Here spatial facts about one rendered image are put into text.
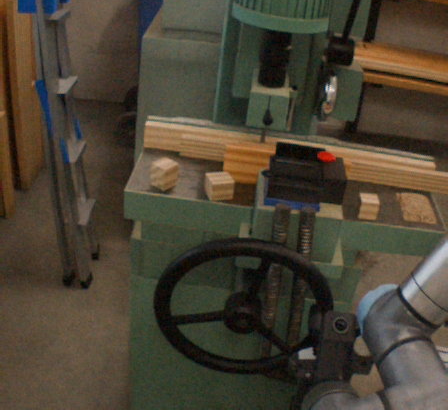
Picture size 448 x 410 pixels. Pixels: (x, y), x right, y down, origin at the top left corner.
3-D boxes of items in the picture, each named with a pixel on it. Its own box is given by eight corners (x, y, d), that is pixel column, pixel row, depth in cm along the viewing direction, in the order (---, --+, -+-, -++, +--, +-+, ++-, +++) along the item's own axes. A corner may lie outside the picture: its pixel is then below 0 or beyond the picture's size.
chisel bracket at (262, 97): (245, 133, 111) (251, 91, 106) (248, 105, 123) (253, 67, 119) (285, 139, 111) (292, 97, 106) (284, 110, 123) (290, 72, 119)
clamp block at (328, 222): (246, 254, 98) (254, 207, 94) (250, 210, 110) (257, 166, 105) (334, 264, 98) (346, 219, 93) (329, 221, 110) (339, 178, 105)
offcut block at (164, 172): (163, 191, 106) (165, 169, 104) (150, 183, 108) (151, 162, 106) (176, 184, 109) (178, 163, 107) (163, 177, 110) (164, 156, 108)
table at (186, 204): (109, 248, 100) (109, 218, 97) (143, 164, 126) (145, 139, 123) (451, 290, 99) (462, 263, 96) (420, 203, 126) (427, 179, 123)
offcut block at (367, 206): (357, 218, 106) (362, 202, 104) (355, 208, 109) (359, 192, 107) (375, 220, 106) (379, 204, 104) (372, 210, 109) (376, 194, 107)
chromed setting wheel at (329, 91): (316, 132, 122) (326, 76, 116) (313, 109, 133) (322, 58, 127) (330, 134, 122) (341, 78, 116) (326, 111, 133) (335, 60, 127)
